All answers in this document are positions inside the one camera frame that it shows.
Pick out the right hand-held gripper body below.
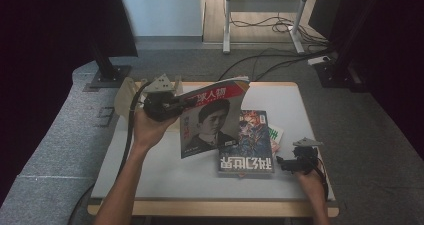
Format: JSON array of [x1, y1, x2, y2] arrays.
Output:
[[292, 137, 325, 175]]

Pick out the long black floor cable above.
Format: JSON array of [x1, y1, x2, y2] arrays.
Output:
[[253, 49, 334, 83], [217, 47, 334, 83]]

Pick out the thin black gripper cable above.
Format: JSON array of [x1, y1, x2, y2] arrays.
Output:
[[313, 158, 331, 203]]

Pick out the person's left hand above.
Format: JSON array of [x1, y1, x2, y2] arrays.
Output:
[[132, 109, 180, 153]]

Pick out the person's right hand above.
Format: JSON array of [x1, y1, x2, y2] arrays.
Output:
[[294, 169, 327, 200]]

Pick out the thick black gripper cable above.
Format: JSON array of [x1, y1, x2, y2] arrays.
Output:
[[66, 80, 153, 225]]

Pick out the white power strip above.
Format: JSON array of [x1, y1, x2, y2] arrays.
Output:
[[307, 55, 332, 67]]

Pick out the black stand with base plate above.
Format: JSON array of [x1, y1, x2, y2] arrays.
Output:
[[82, 34, 133, 93], [313, 0, 388, 93]]

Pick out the portrait cover magazine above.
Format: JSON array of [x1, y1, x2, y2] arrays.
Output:
[[175, 76, 251, 160]]

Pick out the dark blue cover magazine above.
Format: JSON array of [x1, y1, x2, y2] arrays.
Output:
[[217, 109, 276, 179]]

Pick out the white green-lettered magazine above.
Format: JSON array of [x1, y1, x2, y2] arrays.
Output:
[[268, 124, 285, 153]]

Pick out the black floor cable bundle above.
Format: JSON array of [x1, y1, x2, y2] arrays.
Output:
[[229, 0, 331, 48]]

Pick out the white metal desk frame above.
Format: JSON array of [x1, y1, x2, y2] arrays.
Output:
[[222, 0, 312, 55]]

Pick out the dark curtain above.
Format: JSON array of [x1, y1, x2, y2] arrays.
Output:
[[308, 0, 424, 159]]

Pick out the beige expandable book rack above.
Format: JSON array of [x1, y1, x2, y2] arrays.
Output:
[[114, 74, 184, 133]]

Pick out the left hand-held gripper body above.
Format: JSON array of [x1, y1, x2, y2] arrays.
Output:
[[142, 73, 177, 123]]

